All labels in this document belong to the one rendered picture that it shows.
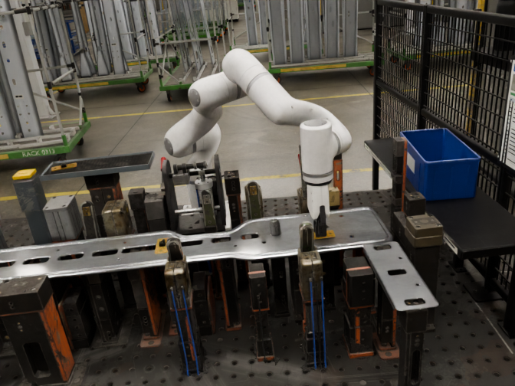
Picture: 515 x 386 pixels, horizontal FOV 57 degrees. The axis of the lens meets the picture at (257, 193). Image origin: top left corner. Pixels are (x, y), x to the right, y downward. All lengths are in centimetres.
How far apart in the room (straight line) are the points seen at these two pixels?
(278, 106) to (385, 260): 50
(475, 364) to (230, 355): 68
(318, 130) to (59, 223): 87
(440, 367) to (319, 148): 68
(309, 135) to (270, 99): 17
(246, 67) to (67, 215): 72
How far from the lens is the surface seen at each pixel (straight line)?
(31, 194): 181
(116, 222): 156
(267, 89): 133
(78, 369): 157
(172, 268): 125
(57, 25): 932
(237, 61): 141
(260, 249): 135
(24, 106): 576
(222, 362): 146
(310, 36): 848
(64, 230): 162
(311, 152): 124
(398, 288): 120
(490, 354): 152
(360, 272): 128
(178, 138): 182
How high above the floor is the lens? 171
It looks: 25 degrees down
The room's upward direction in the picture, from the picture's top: 6 degrees counter-clockwise
